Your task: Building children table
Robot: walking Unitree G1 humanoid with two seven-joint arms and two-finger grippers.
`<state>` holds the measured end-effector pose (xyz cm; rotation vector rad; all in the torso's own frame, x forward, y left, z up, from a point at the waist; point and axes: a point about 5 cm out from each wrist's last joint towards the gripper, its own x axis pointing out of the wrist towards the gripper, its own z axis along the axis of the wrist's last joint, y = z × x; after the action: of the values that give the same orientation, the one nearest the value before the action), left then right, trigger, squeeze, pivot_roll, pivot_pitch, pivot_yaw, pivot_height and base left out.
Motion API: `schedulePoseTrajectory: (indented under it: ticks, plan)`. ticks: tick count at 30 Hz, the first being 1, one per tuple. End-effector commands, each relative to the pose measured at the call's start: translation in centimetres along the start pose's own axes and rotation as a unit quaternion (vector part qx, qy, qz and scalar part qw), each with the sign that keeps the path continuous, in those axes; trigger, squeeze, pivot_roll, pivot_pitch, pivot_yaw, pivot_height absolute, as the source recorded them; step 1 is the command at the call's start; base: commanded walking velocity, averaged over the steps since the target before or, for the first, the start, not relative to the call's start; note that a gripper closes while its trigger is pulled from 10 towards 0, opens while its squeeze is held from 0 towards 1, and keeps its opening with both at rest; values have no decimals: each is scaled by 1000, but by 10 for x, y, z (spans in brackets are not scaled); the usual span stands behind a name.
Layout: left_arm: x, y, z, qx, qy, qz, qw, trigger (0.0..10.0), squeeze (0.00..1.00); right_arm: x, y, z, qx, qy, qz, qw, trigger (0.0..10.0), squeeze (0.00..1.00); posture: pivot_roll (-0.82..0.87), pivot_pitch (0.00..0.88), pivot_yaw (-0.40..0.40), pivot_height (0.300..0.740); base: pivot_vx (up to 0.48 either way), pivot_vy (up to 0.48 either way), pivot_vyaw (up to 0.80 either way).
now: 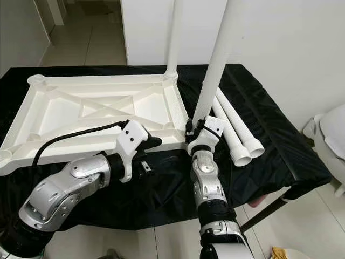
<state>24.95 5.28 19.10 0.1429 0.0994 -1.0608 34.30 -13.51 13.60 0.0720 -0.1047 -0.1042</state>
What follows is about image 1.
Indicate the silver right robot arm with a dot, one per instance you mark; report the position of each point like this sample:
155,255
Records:
207,183

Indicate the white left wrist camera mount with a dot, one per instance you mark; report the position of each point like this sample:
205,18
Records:
130,139

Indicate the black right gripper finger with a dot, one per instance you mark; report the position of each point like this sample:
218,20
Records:
188,128

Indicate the black tablecloth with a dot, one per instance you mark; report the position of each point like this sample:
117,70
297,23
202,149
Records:
285,156

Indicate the silver robot left leg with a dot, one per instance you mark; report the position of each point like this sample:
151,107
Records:
112,254

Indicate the white plastic table top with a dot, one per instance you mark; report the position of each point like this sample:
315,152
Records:
64,116

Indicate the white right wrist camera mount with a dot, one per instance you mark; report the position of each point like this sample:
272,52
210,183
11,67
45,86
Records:
199,145

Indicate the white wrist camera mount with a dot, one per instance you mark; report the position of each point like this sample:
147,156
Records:
130,139
199,145

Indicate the black metal table leg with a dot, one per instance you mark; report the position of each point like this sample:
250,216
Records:
269,211

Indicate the white round basin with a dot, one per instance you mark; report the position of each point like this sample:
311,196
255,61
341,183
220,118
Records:
302,254

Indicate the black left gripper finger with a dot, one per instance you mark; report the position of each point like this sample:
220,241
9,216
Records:
146,167
152,143

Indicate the yellow crumpled cloth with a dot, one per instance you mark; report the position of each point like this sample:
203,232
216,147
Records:
280,252

